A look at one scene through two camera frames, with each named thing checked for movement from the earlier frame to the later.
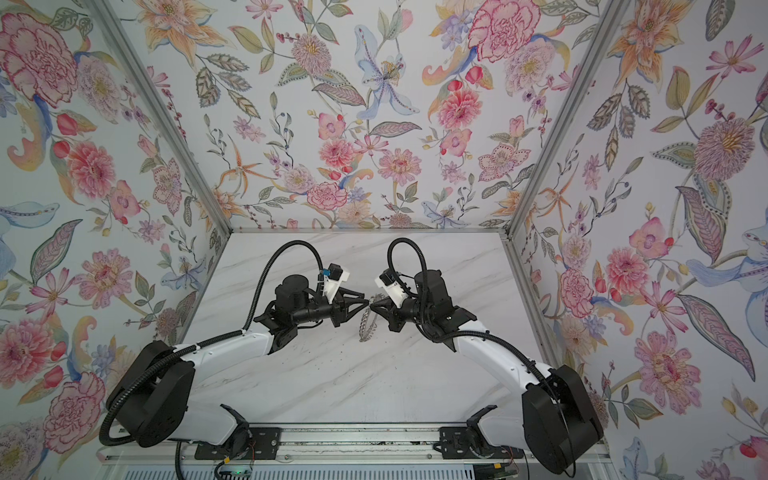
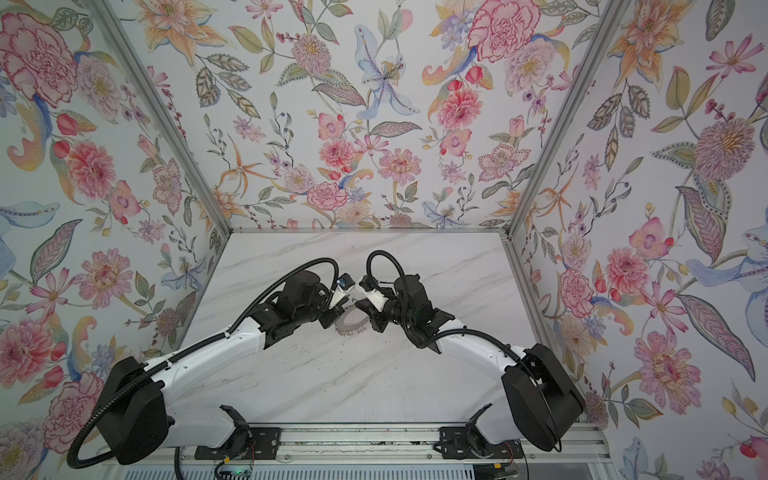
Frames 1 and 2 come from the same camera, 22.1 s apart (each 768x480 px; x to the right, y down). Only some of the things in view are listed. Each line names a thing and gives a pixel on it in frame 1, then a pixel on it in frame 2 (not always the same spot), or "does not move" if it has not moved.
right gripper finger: x=393 y=318 → x=378 y=322
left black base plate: x=259 y=443 does not move
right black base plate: x=463 y=442 does not move
